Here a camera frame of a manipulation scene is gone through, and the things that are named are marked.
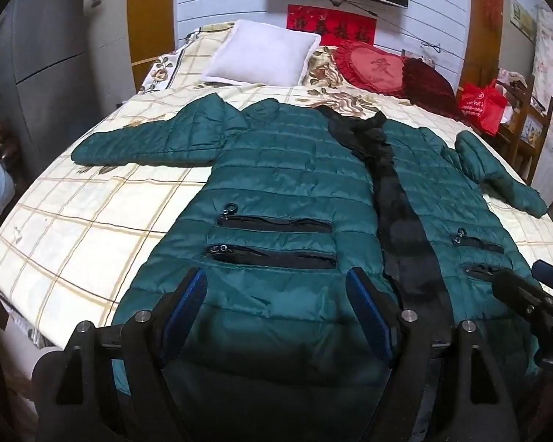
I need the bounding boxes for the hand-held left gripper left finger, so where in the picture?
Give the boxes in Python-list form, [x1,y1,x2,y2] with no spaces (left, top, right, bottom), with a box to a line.
[54,268,208,442]

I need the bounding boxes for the brown wooden wall panel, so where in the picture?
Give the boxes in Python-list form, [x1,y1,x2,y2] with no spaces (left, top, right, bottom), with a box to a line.
[460,0,506,84]
[126,0,176,91]

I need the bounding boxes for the dark red fringed cushion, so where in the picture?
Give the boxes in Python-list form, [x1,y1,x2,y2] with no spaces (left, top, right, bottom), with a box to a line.
[399,56,472,123]

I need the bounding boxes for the grey wardrobe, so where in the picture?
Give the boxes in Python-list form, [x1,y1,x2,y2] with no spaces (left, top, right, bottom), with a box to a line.
[0,0,137,163]

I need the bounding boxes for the white pillow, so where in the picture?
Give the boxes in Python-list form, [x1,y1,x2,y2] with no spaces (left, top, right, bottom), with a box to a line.
[202,19,321,87]

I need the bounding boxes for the red heart-shaped cushion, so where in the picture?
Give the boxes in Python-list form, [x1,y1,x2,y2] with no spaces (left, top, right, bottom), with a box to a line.
[330,41,409,98]

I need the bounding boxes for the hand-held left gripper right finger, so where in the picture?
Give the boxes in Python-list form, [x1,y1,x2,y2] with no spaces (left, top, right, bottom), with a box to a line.
[345,268,521,442]

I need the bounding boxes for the small wall sign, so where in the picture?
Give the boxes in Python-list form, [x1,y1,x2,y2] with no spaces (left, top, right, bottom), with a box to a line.
[509,2,538,40]

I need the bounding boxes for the black wall cable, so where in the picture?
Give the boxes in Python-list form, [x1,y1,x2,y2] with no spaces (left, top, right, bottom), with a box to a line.
[308,0,444,55]

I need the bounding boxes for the red wall banner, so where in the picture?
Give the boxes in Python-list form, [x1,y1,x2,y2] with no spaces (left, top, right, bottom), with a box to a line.
[287,4,378,47]

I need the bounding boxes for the red shopping bag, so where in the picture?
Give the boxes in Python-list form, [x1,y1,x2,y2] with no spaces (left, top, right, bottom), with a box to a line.
[456,80,508,137]

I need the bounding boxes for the bed with floral checked sheet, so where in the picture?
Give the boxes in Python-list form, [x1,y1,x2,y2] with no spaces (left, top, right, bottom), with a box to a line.
[0,21,553,406]

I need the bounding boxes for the wooden chair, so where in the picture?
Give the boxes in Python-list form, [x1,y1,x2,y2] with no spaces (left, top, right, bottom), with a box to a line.
[497,73,553,186]

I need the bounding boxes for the green puffer jacket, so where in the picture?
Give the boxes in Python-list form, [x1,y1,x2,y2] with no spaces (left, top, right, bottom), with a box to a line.
[71,93,549,442]

